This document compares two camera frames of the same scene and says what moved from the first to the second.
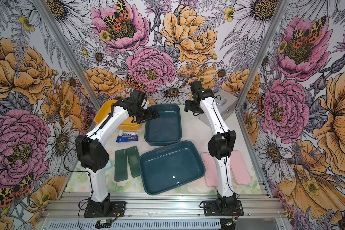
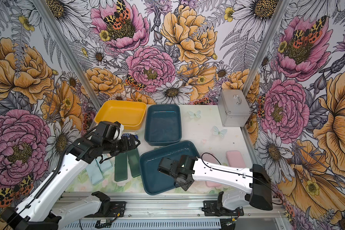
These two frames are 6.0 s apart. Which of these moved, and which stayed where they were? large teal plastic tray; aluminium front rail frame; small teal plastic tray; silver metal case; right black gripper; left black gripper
Moved: silver metal case; right black gripper; left black gripper
Stayed: large teal plastic tray; small teal plastic tray; aluminium front rail frame
